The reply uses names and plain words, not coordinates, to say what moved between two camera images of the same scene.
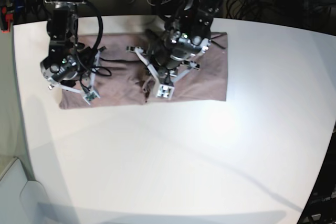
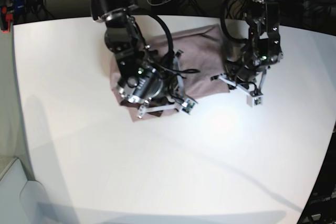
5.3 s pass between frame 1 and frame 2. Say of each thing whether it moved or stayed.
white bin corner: stayed
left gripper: moved
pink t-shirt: moved
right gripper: moved
